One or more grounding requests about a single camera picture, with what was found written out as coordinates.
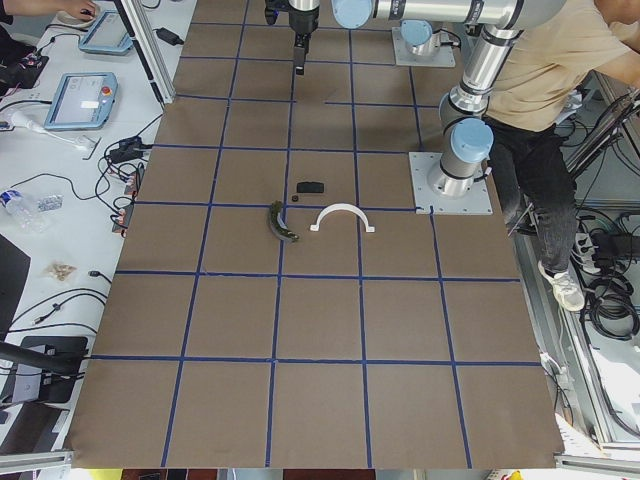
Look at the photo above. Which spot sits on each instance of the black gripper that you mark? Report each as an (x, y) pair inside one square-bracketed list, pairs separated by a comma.
[(303, 22)]

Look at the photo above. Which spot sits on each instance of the second person hand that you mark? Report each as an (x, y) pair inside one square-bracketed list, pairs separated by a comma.
[(83, 10)]

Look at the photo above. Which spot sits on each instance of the black power adapter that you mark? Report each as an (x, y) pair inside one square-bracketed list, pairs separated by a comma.
[(169, 36)]

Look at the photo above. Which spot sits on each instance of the black brake pad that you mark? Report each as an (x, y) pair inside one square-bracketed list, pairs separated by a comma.
[(310, 187)]

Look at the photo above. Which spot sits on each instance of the white curved plastic clamp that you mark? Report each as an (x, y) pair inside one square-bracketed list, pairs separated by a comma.
[(342, 208)]

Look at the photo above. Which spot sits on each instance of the green curved brake shoe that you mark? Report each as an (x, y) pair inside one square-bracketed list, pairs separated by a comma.
[(277, 224)]

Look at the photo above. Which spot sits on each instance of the far blue teach pendant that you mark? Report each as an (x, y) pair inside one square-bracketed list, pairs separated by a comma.
[(107, 35)]

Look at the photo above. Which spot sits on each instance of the blue teach pendant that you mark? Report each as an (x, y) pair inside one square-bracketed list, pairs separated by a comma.
[(107, 35), (82, 101)]

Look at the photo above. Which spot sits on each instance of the near blue teach pendant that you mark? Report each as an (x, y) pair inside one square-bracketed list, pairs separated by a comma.
[(82, 101)]

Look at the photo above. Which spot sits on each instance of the brown paper table mat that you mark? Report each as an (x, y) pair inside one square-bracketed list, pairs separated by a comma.
[(222, 346)]

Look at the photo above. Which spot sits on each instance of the person in beige shirt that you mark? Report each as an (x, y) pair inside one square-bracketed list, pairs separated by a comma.
[(547, 63)]

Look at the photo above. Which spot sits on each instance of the clear plastic water bottle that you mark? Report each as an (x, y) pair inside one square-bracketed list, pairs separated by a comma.
[(28, 212)]

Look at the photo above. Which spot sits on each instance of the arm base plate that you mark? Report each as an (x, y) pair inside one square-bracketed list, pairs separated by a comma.
[(436, 193), (444, 59)]

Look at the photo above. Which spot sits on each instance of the aluminium frame post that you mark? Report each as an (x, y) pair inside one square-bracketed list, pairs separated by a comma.
[(144, 42)]

